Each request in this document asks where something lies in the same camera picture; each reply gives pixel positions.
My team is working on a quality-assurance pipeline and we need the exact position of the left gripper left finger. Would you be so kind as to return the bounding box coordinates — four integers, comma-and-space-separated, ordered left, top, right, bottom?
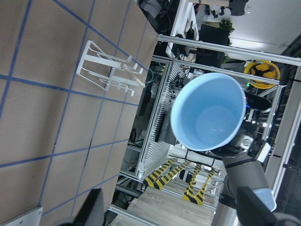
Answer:
55, 188, 104, 226

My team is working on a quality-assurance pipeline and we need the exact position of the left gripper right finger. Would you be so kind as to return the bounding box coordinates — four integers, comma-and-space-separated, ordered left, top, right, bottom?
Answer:
237, 187, 301, 226

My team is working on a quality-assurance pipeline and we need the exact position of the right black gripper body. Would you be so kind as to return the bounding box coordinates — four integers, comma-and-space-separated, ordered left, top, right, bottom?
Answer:
210, 122, 270, 162

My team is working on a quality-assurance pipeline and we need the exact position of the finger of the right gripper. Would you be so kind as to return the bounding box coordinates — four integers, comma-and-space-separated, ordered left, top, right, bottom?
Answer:
245, 93, 271, 111

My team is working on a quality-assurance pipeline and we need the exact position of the light blue plastic cup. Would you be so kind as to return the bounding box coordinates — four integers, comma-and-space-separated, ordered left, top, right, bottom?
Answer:
170, 73, 246, 152

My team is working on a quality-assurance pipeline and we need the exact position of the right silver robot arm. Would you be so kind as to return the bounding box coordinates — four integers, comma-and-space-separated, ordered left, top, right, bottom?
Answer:
211, 93, 276, 226

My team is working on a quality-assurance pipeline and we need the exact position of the yellow hard hat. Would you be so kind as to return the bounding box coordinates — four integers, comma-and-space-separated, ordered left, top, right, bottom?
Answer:
244, 60, 281, 89

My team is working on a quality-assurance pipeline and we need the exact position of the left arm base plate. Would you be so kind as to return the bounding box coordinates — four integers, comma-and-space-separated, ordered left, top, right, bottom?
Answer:
1, 207, 43, 226

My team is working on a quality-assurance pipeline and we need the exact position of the white wire cup rack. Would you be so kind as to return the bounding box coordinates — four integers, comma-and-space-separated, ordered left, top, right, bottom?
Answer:
76, 40, 146, 96

